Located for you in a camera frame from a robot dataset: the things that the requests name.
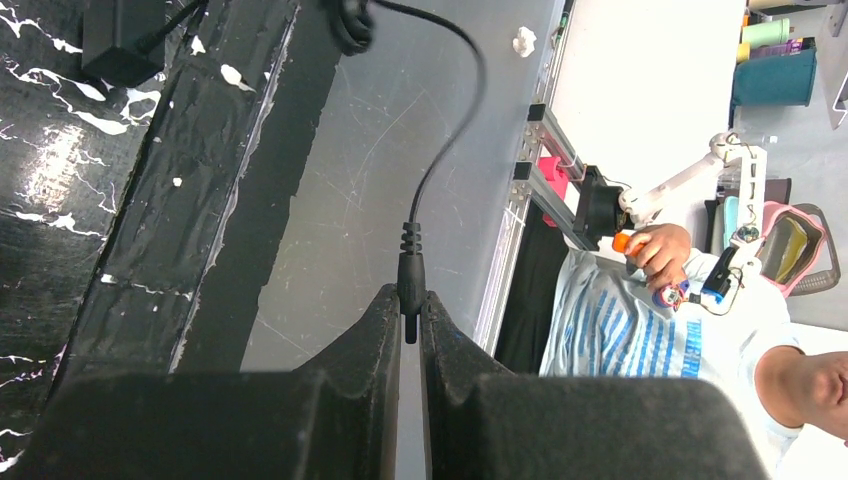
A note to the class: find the aluminium frame rail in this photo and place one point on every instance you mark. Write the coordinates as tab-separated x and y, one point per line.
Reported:
540	134

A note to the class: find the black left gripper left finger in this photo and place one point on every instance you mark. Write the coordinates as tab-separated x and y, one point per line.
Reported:
334	417

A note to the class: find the person in white shirt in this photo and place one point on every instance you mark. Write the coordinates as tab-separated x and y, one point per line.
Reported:
604	323

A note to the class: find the teal bucket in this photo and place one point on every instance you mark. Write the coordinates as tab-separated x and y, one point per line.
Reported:
775	80

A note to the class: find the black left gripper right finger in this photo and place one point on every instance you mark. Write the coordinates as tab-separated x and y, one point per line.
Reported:
485	422

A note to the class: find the pink mesh chair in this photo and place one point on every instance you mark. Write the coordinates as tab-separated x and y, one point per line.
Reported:
798	255

